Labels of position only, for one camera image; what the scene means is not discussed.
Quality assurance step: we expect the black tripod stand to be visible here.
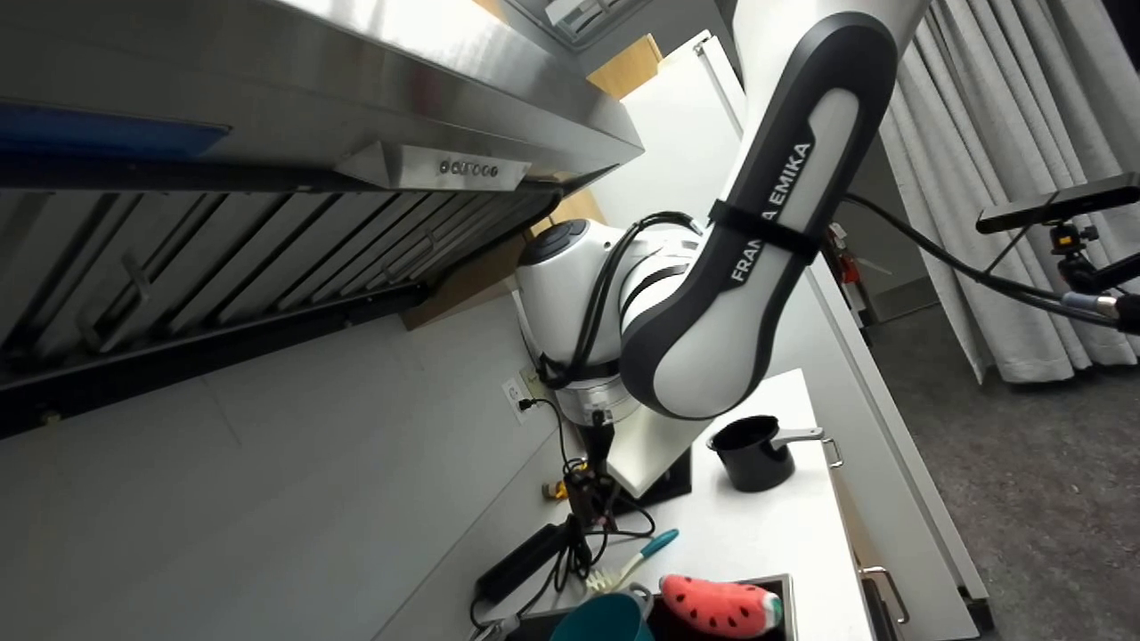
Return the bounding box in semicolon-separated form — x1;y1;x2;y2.
972;170;1140;337

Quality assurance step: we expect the watermelon plush toy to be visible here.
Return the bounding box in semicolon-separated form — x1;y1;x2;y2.
656;575;786;641

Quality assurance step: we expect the silver cabinet door handle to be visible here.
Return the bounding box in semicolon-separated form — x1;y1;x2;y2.
857;559;916;629

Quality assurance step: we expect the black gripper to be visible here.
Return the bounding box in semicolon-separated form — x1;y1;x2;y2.
567;416;623;505

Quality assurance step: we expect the dish brush teal handle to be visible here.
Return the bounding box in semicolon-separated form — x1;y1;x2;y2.
603;522;685;600

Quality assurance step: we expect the coiled black cable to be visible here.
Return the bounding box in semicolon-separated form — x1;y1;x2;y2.
466;442;659;634

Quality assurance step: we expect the grey curtain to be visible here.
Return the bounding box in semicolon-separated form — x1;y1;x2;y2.
883;0;1140;392

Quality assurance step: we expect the steel range hood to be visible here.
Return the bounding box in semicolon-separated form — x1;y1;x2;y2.
0;0;653;445

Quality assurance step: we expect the teal cooking pot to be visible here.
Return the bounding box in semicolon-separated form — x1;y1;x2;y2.
545;590;659;641

